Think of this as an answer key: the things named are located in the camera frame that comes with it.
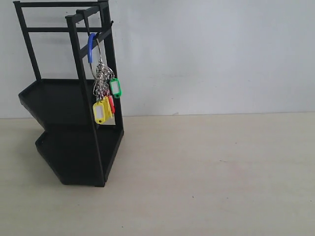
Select colourful key tag bunch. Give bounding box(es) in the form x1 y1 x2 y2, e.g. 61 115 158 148
87 33 122 124

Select black metal shelf rack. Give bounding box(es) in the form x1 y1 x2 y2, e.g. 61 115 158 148
14 0 124 187

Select black metal S-hook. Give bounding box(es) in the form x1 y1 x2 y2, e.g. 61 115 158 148
76 9 114 40

